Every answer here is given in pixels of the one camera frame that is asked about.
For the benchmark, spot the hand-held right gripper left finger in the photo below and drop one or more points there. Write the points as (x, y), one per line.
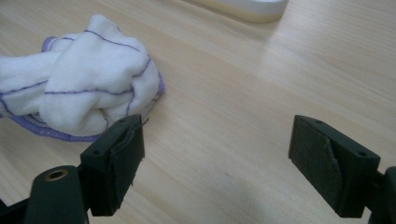
(115, 161)

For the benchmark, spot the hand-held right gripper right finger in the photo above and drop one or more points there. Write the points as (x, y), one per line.
(336, 168)

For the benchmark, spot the white cloth with purple grid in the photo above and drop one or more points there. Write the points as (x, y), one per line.
(93, 77)

